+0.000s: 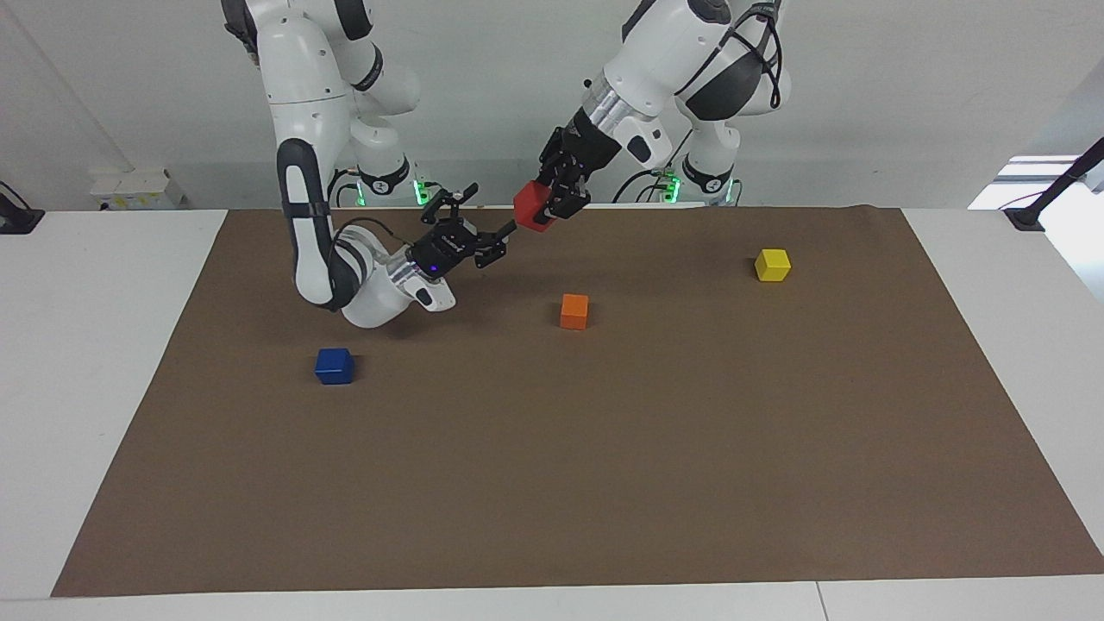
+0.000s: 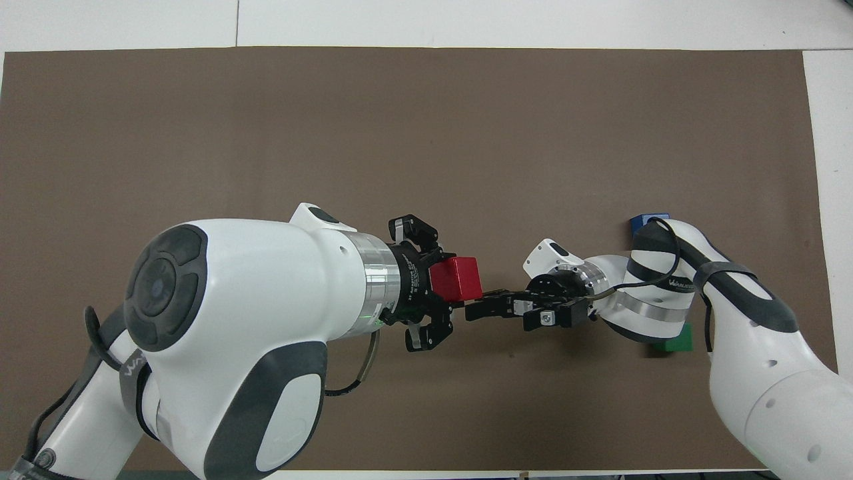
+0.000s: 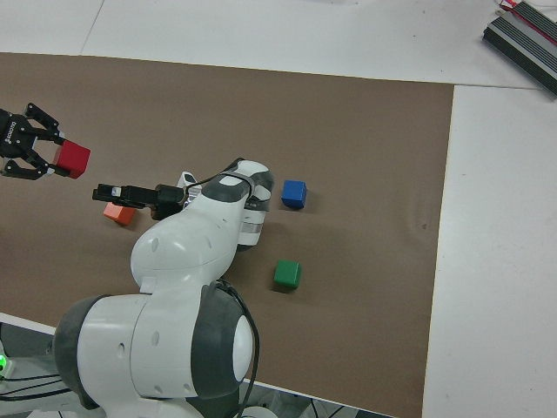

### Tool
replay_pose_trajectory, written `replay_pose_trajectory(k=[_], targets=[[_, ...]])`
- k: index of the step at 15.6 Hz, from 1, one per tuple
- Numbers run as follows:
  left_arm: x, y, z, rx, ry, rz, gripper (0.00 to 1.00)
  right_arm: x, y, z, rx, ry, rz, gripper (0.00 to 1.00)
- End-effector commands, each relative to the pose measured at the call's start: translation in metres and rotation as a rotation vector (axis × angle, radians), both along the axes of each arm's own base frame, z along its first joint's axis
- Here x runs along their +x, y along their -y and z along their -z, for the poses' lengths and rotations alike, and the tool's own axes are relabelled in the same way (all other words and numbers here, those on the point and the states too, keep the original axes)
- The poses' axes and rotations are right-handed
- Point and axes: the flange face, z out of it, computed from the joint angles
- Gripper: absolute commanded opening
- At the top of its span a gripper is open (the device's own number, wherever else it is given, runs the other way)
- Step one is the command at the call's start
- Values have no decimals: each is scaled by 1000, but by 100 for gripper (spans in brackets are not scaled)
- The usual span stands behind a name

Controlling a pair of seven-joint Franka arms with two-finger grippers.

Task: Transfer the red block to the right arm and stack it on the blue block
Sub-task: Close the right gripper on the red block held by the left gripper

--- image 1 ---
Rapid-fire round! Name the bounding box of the brown table mat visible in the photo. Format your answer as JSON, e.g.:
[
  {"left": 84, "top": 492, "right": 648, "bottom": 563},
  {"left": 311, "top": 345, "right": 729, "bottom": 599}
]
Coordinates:
[{"left": 50, "top": 205, "right": 1104, "bottom": 598}]

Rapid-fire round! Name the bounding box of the red wooden block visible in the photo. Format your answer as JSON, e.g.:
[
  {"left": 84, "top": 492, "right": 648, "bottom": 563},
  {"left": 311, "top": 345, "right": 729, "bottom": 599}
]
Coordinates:
[{"left": 513, "top": 179, "right": 558, "bottom": 233}]

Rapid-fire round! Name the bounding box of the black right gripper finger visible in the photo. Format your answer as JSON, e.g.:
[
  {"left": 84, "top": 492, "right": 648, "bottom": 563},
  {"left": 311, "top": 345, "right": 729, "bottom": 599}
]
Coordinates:
[
  {"left": 472, "top": 219, "right": 519, "bottom": 269},
  {"left": 420, "top": 182, "right": 480, "bottom": 228}
]

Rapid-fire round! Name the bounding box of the black base cable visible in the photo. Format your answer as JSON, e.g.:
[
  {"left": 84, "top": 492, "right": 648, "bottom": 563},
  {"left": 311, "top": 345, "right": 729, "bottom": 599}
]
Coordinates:
[{"left": 612, "top": 167, "right": 684, "bottom": 205}]

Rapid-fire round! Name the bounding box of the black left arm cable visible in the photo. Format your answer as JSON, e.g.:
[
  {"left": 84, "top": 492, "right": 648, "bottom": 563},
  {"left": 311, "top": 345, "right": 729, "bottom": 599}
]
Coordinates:
[{"left": 677, "top": 0, "right": 791, "bottom": 115}]

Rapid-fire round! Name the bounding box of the black clamp stand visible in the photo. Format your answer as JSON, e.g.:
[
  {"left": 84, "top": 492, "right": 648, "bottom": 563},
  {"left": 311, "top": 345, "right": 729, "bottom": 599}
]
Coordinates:
[
  {"left": 1004, "top": 136, "right": 1104, "bottom": 233},
  {"left": 0, "top": 180, "right": 46, "bottom": 235}
]

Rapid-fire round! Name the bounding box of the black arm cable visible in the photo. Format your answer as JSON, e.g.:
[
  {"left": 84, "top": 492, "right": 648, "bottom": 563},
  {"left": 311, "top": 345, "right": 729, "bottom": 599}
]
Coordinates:
[
  {"left": 332, "top": 217, "right": 417, "bottom": 261},
  {"left": 677, "top": 0, "right": 791, "bottom": 115}
]

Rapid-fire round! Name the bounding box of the blue wooden block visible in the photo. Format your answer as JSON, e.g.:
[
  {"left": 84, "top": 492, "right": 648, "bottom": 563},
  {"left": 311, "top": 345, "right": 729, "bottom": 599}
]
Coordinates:
[{"left": 314, "top": 348, "right": 356, "bottom": 386}]

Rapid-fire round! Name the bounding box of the white box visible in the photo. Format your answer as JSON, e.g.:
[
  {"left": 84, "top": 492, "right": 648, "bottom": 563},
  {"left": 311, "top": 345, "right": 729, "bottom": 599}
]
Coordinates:
[{"left": 90, "top": 167, "right": 187, "bottom": 213}]

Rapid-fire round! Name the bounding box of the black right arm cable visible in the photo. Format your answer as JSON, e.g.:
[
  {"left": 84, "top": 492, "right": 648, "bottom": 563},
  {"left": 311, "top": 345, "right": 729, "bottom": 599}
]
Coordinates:
[{"left": 332, "top": 217, "right": 417, "bottom": 261}]

